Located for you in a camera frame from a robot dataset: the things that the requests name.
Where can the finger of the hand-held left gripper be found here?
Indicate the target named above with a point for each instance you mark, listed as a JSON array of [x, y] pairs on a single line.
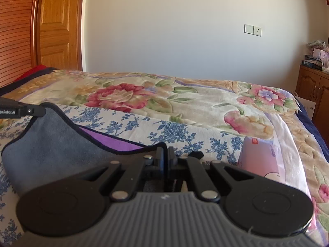
[[34, 111]]

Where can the wooden louvered wardrobe door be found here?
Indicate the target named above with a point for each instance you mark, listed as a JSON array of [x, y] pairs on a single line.
[[15, 30]]

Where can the pink box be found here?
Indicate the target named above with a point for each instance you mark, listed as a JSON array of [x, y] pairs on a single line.
[[321, 55]]

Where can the grey towel with black edge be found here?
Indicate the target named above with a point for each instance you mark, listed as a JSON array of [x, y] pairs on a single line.
[[51, 144]]

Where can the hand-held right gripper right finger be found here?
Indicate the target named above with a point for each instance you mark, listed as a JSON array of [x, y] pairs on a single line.
[[171, 163]]

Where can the white cloth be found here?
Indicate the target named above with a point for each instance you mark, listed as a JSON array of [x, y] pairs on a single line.
[[290, 154]]

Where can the stack of books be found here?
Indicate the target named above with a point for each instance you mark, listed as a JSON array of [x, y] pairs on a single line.
[[312, 63]]

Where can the blue floral white sheet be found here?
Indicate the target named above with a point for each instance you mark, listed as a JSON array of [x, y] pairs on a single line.
[[154, 131]]

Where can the white wall switch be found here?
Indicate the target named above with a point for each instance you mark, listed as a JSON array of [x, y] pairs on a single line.
[[248, 28]]

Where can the wooden cabinet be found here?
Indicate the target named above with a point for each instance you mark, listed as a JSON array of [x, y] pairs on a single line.
[[314, 92]]

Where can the clear plastic bag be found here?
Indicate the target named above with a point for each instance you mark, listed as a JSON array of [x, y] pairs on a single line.
[[317, 43]]

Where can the floral plush blanket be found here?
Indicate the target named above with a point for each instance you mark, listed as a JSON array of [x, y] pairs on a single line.
[[180, 100]]

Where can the white wall socket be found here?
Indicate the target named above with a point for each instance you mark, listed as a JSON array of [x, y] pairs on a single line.
[[257, 31]]

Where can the wooden panel door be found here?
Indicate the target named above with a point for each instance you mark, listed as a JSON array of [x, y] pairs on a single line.
[[60, 23]]

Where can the pale pink cloth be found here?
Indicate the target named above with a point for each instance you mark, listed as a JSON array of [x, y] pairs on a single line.
[[257, 157]]

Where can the white cardboard sheet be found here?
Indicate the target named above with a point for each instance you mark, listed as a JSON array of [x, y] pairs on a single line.
[[307, 106]]

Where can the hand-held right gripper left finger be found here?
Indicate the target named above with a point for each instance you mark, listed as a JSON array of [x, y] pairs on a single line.
[[160, 160]]

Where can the red cloth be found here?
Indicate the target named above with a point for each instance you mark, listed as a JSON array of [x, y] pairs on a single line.
[[33, 72]]

